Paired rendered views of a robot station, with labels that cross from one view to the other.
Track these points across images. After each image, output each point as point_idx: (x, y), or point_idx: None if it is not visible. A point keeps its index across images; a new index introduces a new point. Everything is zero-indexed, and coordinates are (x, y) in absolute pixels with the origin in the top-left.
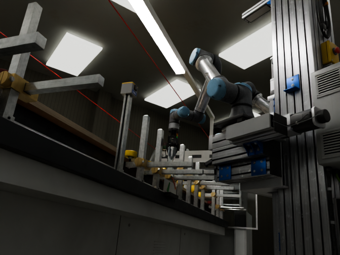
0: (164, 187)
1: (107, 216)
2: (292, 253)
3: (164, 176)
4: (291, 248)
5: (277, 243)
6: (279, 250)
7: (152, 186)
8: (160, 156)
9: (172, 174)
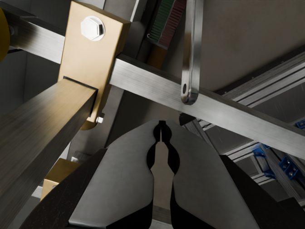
0: (141, 10)
1: None
2: (279, 175)
3: (130, 25)
4: (282, 177)
5: (290, 158)
6: (283, 157)
7: (111, 129)
8: (61, 149)
9: None
